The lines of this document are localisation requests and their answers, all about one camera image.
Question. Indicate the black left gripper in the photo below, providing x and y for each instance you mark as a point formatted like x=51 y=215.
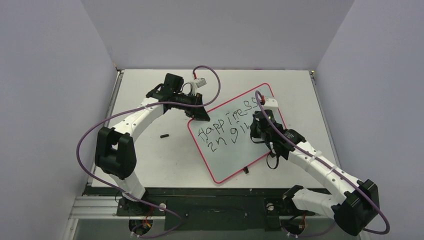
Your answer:
x=198 y=113

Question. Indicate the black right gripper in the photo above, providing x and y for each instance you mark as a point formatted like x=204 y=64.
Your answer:
x=260 y=124

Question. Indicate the pink-framed whiteboard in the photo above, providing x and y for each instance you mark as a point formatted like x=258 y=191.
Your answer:
x=224 y=142

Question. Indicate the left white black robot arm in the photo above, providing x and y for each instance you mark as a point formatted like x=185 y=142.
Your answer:
x=115 y=152

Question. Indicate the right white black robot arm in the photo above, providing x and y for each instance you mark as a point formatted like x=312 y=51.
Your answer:
x=350 y=202

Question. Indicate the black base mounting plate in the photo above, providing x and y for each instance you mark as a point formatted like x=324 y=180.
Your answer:
x=275 y=217

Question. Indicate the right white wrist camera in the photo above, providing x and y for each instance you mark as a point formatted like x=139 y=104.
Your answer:
x=269 y=103

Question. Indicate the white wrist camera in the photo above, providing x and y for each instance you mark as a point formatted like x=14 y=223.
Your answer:
x=197 y=83
x=269 y=103

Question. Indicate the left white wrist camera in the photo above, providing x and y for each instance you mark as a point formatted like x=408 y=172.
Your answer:
x=197 y=83

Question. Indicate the aluminium table frame rail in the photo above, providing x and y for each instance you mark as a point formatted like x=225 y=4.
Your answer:
x=108 y=207

